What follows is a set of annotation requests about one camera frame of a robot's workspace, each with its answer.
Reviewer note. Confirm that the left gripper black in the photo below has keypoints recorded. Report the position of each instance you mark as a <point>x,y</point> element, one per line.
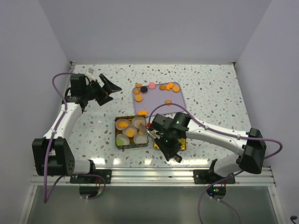
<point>109,87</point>

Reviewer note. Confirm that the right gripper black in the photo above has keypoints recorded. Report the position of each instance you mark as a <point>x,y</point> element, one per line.
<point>169,152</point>

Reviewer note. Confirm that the metal serving tongs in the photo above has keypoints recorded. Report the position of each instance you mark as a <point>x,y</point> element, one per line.
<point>145,131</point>

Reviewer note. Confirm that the round orange cookie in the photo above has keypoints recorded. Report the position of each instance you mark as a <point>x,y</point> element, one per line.
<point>138,98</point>
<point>176,89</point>
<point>122,125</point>

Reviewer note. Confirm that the orange scalloped cookie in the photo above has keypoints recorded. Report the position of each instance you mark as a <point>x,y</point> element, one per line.
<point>130,133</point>

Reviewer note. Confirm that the square cookie tin box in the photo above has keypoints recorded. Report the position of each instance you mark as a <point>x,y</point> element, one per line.
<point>132,144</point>

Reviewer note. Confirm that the green round cookie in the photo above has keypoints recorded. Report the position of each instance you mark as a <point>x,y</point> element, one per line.
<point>121,142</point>

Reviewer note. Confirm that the gold tin lid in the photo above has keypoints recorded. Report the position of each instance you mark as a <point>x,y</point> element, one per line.
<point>182,141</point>

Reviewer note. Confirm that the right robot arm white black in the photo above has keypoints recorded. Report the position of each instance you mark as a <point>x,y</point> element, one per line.
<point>248,148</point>

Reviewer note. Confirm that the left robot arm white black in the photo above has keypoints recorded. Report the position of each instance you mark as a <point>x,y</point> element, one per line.
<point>52,153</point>

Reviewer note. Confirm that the white paper cup bottom right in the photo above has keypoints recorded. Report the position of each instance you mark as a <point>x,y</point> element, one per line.
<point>140,138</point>

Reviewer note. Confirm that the white paper cup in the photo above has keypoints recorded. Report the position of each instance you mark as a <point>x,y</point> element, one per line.
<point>120,120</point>
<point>136,121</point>
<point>124,137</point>
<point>140,138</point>
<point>128,127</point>

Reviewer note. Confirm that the orange flower cookie top left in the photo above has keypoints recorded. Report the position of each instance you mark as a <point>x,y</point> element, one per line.
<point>138,85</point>

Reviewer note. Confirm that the black round cookie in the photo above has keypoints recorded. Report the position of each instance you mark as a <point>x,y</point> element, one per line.
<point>144,89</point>

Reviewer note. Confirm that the white paper cup top left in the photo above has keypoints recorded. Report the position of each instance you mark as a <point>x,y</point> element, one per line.
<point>120,120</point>

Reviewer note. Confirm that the white paper cup top right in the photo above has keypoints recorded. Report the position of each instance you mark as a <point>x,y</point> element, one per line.
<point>136,121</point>

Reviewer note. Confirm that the white paper cup centre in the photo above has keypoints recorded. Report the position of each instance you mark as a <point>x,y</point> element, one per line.
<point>128,127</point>

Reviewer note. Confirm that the lavender plastic tray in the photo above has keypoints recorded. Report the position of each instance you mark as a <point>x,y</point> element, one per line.
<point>156,97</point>

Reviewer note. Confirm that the orange fish cookie tray edge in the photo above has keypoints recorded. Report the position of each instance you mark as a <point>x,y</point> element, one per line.
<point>143,113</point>

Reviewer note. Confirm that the swirl cookie tray right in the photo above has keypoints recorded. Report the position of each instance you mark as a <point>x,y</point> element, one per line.
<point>168,102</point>

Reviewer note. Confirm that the white paper cup bottom left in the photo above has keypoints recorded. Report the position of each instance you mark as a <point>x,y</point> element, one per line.
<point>124,137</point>

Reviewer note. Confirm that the pink round cookie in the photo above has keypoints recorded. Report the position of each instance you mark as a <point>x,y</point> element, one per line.
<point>152,85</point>

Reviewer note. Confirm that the brown round cookie top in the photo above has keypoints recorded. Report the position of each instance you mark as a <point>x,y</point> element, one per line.
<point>162,87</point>

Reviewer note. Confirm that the orange fish cookie top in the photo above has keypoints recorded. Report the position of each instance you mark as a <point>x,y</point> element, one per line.
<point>169,86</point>

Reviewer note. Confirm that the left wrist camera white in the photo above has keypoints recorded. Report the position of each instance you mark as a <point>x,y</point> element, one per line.
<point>89,74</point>

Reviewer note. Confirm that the aluminium front rail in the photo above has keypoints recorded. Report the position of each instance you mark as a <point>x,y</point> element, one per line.
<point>184,177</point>

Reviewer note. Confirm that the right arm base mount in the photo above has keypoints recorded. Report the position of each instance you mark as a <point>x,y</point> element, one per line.
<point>202,176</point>

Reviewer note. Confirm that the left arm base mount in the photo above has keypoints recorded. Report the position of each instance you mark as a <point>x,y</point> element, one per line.
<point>92,186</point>

